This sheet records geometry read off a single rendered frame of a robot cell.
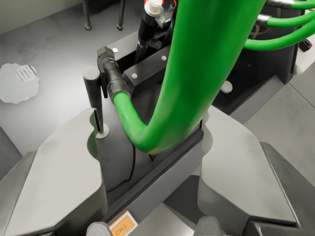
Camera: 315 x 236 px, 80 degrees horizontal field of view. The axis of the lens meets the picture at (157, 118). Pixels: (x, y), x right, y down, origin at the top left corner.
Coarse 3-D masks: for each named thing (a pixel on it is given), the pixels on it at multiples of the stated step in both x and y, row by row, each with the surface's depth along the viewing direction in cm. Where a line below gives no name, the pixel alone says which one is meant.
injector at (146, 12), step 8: (144, 8) 27; (144, 16) 28; (152, 16) 27; (144, 24) 29; (152, 24) 28; (144, 32) 30; (152, 32) 30; (144, 40) 32; (152, 40) 32; (144, 48) 35; (136, 56) 38
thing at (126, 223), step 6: (120, 216) 33; (126, 216) 33; (120, 222) 32; (126, 222) 33; (132, 222) 33; (114, 228) 32; (120, 228) 32; (126, 228) 32; (114, 234) 32; (120, 234) 32
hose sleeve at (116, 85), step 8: (104, 56) 21; (112, 56) 22; (104, 64) 20; (112, 64) 20; (112, 72) 19; (112, 80) 18; (120, 80) 18; (112, 88) 17; (120, 88) 17; (112, 96) 17
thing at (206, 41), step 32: (192, 0) 3; (224, 0) 3; (256, 0) 3; (192, 32) 3; (224, 32) 3; (192, 64) 4; (224, 64) 3; (128, 96) 17; (160, 96) 5; (192, 96) 4; (128, 128) 12; (160, 128) 6; (192, 128) 5
